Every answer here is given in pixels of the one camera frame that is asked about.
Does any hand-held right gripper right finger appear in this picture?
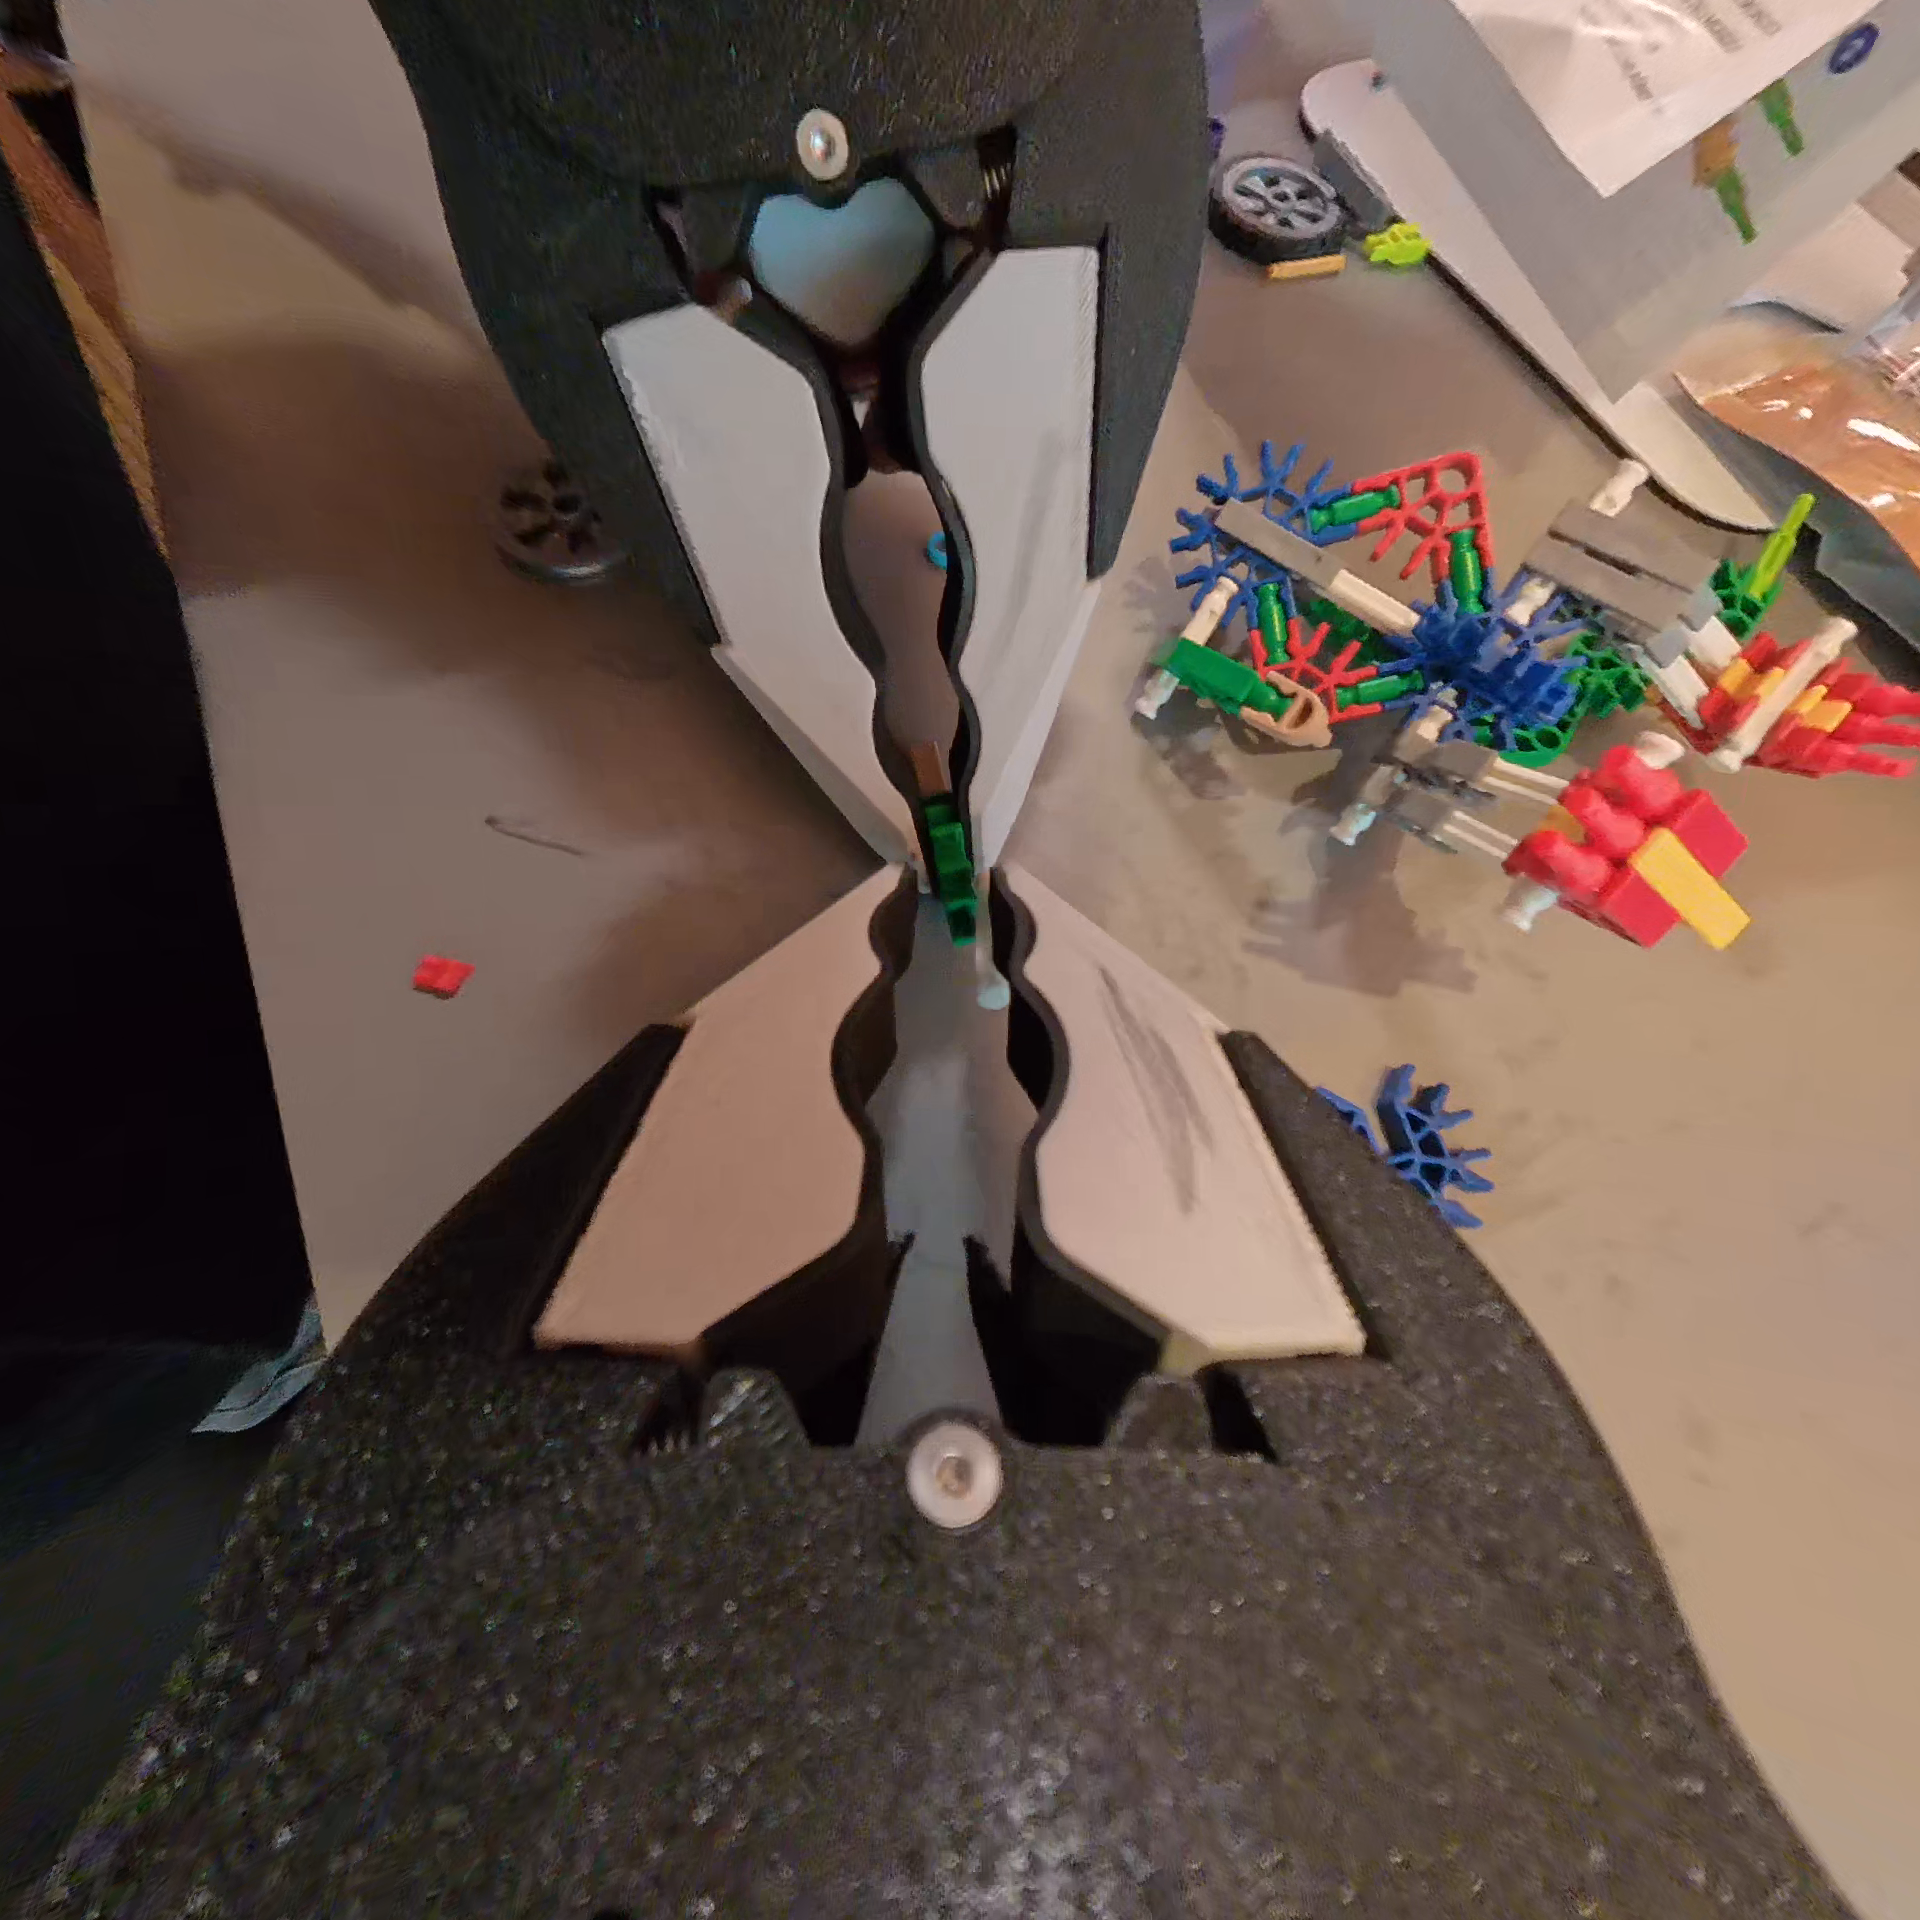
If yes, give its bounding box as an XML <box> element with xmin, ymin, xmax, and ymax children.
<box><xmin>965</xmin><ymin>870</ymin><xmax>1368</xmax><ymax>1368</ymax></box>

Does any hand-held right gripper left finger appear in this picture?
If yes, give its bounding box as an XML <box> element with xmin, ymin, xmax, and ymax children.
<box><xmin>534</xmin><ymin>870</ymin><xmax>955</xmax><ymax>1368</ymax></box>

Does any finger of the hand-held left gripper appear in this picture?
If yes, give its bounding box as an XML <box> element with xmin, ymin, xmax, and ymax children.
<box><xmin>910</xmin><ymin>234</ymin><xmax>1105</xmax><ymax>872</ymax></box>
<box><xmin>599</xmin><ymin>295</ymin><xmax>925</xmax><ymax>878</ymax></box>

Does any green fan-shaped connector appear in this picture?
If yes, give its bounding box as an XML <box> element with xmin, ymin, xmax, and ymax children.
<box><xmin>916</xmin><ymin>786</ymin><xmax>986</xmax><ymax>948</ymax></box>

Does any colourful toy construction model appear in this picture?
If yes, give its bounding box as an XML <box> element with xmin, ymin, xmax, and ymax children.
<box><xmin>1134</xmin><ymin>445</ymin><xmax>1920</xmax><ymax>956</ymax></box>

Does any grey toy wheel hub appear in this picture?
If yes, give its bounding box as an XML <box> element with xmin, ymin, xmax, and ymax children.
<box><xmin>495</xmin><ymin>450</ymin><xmax>632</xmax><ymax>582</ymax></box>

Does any blue snowflake connector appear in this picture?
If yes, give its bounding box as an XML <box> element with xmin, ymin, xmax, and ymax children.
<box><xmin>1320</xmin><ymin>1066</ymin><xmax>1493</xmax><ymax>1227</ymax></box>

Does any black toy tire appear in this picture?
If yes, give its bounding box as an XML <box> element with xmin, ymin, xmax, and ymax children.
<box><xmin>1206</xmin><ymin>144</ymin><xmax>1352</xmax><ymax>258</ymax></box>

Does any person's leg in jeans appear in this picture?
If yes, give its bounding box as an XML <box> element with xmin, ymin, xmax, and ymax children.
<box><xmin>195</xmin><ymin>1297</ymin><xmax>332</xmax><ymax>1436</ymax></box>

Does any brown wooden box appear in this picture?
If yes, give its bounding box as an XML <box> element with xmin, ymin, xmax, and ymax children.
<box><xmin>0</xmin><ymin>46</ymin><xmax>167</xmax><ymax>558</ymax></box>

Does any green and lime connector cluster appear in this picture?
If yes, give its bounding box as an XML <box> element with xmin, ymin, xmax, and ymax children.
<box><xmin>1710</xmin><ymin>491</ymin><xmax>1824</xmax><ymax>639</ymax></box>

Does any large model picture poster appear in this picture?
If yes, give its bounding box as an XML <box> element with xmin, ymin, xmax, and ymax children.
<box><xmin>1440</xmin><ymin>0</ymin><xmax>1920</xmax><ymax>213</ymax></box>

